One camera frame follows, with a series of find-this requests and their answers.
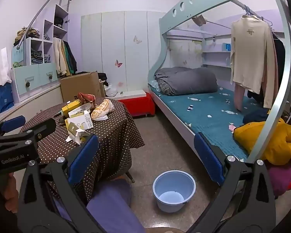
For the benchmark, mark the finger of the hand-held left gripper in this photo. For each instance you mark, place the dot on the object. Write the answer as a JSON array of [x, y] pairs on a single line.
[[13, 123], [42, 127]]

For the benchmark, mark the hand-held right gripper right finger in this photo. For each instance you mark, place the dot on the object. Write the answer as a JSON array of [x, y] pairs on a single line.
[[208, 157]]

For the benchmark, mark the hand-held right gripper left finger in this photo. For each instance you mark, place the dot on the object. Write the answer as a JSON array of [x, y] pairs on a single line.
[[83, 157]]

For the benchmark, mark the blue plastic basin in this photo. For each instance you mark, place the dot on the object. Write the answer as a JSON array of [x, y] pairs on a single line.
[[174, 199]]

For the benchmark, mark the person's left hand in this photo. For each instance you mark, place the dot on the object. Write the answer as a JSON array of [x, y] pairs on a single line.
[[11, 187]]

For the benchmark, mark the green pen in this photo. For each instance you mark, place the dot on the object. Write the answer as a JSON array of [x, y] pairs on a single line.
[[59, 113]]

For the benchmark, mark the crumpled white paper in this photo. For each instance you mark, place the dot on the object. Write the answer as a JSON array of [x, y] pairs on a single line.
[[74, 138]]

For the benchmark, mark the white curved platform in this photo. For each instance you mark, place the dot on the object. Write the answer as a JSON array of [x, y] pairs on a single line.
[[34, 102]]

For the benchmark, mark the blue bag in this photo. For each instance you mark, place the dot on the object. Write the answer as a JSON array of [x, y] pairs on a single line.
[[0, 99]]

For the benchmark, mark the white yellow carton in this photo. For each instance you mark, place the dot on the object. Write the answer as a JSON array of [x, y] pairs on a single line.
[[83, 122]]

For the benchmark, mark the yellow box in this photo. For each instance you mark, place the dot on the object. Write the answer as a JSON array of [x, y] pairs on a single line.
[[71, 106]]

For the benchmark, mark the brown polka-dot tablecloth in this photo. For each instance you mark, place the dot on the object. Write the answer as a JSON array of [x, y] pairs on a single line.
[[111, 131]]

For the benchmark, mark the teal candy-print bed sheet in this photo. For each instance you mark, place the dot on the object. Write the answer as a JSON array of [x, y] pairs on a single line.
[[203, 111]]

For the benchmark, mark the metal table leg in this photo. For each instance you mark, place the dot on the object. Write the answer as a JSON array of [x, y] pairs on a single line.
[[129, 176]]

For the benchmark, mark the crumpled beige wrapper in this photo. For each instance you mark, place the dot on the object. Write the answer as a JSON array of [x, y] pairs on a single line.
[[101, 109]]

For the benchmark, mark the red brown paper bag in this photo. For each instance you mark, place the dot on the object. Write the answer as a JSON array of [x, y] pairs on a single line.
[[86, 97]]

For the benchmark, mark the large cardboard box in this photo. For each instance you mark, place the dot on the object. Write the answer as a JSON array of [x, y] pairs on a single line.
[[80, 85]]

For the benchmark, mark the white shopping bag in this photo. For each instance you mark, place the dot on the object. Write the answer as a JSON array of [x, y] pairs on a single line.
[[0, 68]]

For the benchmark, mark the person's purple trouser leg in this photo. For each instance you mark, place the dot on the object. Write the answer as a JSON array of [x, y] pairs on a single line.
[[111, 211]]

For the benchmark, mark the navy garment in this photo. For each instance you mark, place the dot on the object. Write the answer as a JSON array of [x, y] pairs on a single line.
[[254, 116]]

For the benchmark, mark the yellow garment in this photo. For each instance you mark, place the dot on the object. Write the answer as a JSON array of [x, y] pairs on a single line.
[[269, 138]]

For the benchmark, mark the pink hanging garment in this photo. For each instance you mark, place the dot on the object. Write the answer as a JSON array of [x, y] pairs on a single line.
[[238, 97]]

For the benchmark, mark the folded jeans stack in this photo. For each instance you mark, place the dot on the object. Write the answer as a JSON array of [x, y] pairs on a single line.
[[36, 57]]

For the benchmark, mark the white plastic bag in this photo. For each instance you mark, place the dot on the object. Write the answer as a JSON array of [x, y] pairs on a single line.
[[110, 91]]

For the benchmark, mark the cream hanging jacket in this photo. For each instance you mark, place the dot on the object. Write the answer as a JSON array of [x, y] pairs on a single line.
[[58, 55]]

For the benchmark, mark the green hanging jacket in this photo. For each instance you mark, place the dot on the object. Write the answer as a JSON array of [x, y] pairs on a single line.
[[67, 58]]

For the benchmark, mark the red bench with white top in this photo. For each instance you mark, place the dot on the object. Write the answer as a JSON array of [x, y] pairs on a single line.
[[138, 106]]

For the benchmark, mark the purple garment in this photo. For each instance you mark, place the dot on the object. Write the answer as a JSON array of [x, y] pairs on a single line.
[[281, 174]]

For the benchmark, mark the black hanging jacket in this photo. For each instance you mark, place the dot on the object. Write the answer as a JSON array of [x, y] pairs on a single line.
[[73, 58]]

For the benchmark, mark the black cloth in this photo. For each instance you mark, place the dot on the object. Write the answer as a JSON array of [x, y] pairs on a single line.
[[103, 77]]

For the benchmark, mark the grey folded quilt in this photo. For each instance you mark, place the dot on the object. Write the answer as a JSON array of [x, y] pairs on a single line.
[[189, 80]]

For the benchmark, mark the light blue pillow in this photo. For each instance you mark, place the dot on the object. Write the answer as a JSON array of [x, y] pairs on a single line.
[[153, 84]]

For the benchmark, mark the olive clothes pile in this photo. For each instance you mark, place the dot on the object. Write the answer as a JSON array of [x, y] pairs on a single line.
[[26, 32]]

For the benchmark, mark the white cubby shelf cabinet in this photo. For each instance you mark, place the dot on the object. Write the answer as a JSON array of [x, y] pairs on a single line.
[[49, 31]]

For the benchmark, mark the pink butterfly sticker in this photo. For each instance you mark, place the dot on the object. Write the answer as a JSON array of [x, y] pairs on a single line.
[[118, 63]]

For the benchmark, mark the white wardrobe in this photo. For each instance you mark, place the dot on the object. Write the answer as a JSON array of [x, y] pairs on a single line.
[[111, 53]]

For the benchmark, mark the black folded clothes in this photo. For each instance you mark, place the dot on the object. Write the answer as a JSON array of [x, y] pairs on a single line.
[[59, 21]]

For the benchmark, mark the grey metal handrail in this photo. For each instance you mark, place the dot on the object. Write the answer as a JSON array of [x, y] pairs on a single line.
[[38, 14]]

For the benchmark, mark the blue cup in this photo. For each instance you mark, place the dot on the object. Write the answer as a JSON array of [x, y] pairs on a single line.
[[226, 46]]

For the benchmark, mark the cream hanging sweater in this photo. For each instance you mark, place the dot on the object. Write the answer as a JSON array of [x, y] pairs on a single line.
[[252, 53]]

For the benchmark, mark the black hanging garment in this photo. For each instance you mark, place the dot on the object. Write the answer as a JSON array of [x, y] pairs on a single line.
[[280, 51]]

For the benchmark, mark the pale butterfly sticker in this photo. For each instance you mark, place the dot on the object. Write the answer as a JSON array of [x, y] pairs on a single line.
[[137, 39]]

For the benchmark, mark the white wall shelf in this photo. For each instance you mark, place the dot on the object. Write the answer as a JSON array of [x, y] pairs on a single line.
[[215, 59]]

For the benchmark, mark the pale teal bunk bed frame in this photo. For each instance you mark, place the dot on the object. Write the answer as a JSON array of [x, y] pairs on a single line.
[[177, 7]]

